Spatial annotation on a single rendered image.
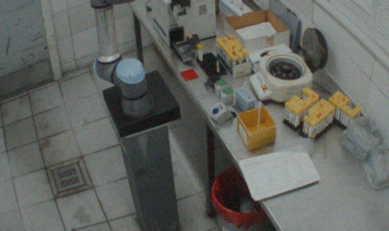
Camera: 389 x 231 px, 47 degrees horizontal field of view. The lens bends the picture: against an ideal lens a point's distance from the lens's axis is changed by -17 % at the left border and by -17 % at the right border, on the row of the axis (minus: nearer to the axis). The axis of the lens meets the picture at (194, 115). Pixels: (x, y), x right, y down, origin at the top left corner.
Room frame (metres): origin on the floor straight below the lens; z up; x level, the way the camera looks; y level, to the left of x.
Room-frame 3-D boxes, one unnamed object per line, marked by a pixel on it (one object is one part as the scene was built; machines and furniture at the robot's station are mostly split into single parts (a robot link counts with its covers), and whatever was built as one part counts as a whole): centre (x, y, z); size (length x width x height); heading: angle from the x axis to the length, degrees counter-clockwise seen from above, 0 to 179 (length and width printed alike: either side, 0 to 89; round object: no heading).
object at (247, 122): (1.59, -0.26, 0.92); 0.13 x 0.13 x 0.10; 18
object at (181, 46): (2.23, 0.04, 0.92); 0.21 x 0.07 x 0.05; 21
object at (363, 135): (1.48, -0.77, 0.97); 0.26 x 0.17 x 0.19; 37
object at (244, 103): (1.76, -0.23, 0.92); 0.10 x 0.07 x 0.10; 27
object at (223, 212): (1.67, -0.25, 0.22); 0.38 x 0.37 x 0.44; 21
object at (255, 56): (2.10, -0.41, 0.92); 0.24 x 0.12 x 0.10; 111
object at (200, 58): (2.10, -0.10, 0.93); 0.17 x 0.09 x 0.11; 21
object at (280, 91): (1.92, -0.43, 0.94); 0.30 x 0.24 x 0.12; 102
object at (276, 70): (1.92, -0.45, 0.97); 0.15 x 0.15 x 0.07
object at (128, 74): (1.77, 0.26, 1.11); 0.13 x 0.12 x 0.14; 50
